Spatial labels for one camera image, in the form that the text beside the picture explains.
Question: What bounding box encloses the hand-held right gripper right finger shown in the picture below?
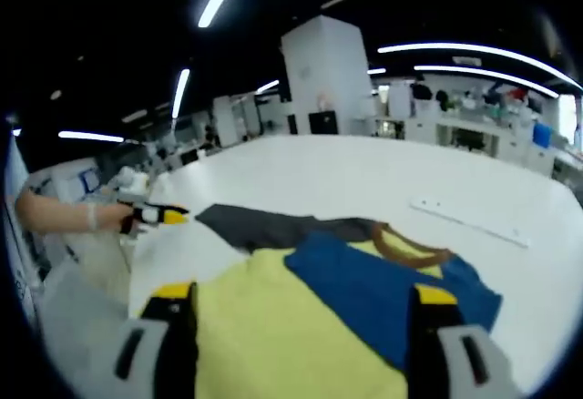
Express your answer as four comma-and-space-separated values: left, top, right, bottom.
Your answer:
406, 283, 520, 399

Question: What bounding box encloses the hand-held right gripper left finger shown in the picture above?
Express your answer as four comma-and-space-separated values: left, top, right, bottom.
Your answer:
97, 281, 200, 399

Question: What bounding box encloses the yellow and blue garment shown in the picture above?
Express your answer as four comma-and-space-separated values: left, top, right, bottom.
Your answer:
194, 223, 504, 399

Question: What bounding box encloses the person's left hand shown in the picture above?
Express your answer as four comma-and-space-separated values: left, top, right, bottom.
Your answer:
86, 201, 134, 233

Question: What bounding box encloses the white shelf unit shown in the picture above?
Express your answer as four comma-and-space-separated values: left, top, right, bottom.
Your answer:
212, 93, 283, 146

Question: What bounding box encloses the black box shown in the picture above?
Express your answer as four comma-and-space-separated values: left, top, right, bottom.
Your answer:
308, 110, 340, 136

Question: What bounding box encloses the large white pillar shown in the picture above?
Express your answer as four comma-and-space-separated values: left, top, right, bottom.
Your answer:
281, 15, 377, 136

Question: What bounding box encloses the white cluttered counter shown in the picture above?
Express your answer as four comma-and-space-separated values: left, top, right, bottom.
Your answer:
386, 80, 564, 166

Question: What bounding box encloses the blue container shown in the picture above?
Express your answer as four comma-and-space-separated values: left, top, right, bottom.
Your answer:
533, 123, 556, 148

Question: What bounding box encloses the bright window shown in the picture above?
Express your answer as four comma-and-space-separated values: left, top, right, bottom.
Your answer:
558, 93, 583, 145

